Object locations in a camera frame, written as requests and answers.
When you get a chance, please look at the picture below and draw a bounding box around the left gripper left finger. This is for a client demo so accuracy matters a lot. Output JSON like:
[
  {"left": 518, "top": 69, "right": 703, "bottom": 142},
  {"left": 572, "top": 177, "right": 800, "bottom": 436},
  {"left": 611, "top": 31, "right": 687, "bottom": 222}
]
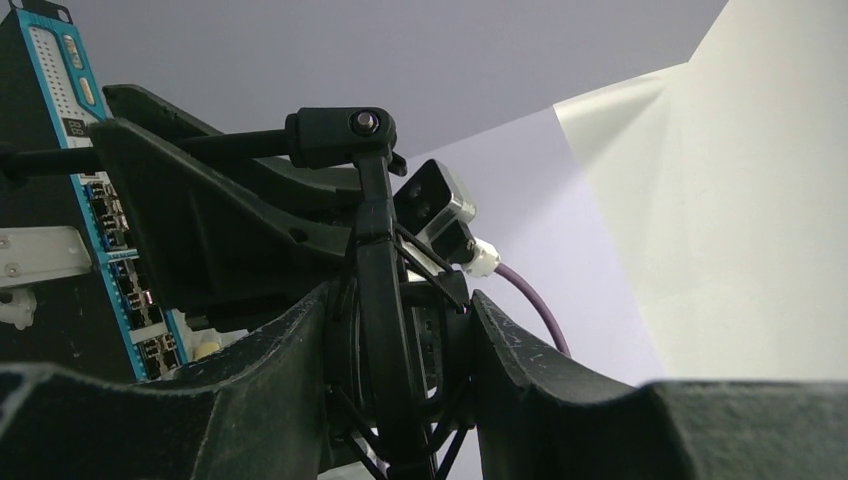
[{"left": 1, "top": 286, "right": 332, "bottom": 479}]

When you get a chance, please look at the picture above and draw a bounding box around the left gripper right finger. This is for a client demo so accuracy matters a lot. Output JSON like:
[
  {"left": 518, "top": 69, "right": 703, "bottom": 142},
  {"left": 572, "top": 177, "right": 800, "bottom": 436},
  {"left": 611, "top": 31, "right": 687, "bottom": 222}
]
[{"left": 472, "top": 291, "right": 847, "bottom": 479}]

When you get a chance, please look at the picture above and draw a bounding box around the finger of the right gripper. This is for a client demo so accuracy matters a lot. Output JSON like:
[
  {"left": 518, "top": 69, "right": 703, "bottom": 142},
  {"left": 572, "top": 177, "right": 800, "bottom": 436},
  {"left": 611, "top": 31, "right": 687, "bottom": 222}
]
[
  {"left": 102, "top": 84, "right": 361, "bottom": 212},
  {"left": 90, "top": 119, "right": 357, "bottom": 321}
]

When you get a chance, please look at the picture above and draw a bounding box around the beige microphone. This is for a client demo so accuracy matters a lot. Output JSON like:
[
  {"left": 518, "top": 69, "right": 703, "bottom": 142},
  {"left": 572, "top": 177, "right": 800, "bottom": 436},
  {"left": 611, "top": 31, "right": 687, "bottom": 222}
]
[{"left": 192, "top": 341, "right": 221, "bottom": 361}]

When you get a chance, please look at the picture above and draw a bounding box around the black tripod mic stand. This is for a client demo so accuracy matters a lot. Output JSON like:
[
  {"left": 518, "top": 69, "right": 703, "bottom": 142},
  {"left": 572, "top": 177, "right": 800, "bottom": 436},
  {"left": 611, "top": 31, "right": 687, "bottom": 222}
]
[{"left": 4, "top": 107, "right": 451, "bottom": 479}]

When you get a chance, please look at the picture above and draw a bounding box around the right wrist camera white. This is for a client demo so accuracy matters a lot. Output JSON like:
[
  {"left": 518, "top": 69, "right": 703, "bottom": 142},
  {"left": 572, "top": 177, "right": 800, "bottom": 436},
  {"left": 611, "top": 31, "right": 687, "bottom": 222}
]
[{"left": 393, "top": 159, "right": 501, "bottom": 278}]

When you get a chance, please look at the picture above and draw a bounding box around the metal bracket holder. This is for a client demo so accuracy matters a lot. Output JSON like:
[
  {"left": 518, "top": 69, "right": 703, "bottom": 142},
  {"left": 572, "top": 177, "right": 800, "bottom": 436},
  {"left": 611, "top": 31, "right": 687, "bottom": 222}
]
[{"left": 1, "top": 226, "right": 93, "bottom": 330}]

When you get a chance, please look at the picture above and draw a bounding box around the blue black network switch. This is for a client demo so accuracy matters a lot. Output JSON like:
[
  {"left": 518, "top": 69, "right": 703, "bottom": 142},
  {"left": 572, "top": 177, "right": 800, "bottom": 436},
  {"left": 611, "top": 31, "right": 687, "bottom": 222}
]
[{"left": 1, "top": 1, "right": 187, "bottom": 381}]

